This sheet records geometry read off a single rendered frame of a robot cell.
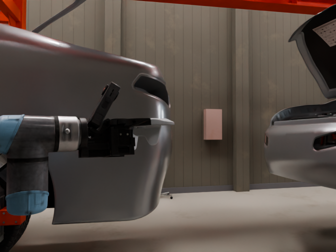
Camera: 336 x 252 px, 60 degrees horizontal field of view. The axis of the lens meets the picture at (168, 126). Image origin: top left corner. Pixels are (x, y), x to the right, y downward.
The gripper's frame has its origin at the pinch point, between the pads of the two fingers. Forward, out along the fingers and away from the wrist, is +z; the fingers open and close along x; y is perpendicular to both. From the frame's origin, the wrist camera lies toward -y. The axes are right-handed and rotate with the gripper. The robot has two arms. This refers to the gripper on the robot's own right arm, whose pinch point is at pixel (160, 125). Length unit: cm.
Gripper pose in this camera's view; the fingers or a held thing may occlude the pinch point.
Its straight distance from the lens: 72.6
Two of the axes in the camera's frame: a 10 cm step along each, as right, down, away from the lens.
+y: 0.6, 9.9, -1.5
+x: 4.7, -1.6, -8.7
